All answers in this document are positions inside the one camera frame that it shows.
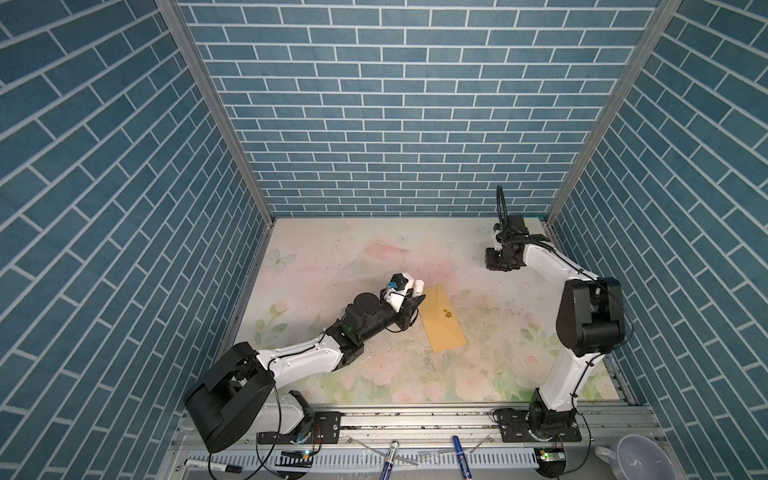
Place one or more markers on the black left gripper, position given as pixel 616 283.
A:
pixel 407 311

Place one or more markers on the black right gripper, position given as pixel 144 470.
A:
pixel 490 263

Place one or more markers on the white glue stick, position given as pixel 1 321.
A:
pixel 418 288

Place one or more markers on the brown paper envelope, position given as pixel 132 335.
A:
pixel 439 319

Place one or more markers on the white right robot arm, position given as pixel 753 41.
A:
pixel 590 324

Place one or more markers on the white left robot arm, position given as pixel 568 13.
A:
pixel 241 389

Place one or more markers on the white-blue marker pen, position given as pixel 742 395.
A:
pixel 389 461

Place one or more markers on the blue marker pen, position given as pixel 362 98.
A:
pixel 461 458

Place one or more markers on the black marker pen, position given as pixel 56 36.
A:
pixel 213 466

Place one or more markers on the white plastic cup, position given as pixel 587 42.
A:
pixel 636 457

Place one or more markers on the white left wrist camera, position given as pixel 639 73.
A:
pixel 397 290

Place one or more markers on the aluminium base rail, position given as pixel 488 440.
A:
pixel 352 442

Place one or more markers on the aluminium right corner post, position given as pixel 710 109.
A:
pixel 658 22

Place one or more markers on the aluminium corner post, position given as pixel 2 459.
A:
pixel 658 22
pixel 173 17

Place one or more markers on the aluminium left corner post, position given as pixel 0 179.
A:
pixel 173 17

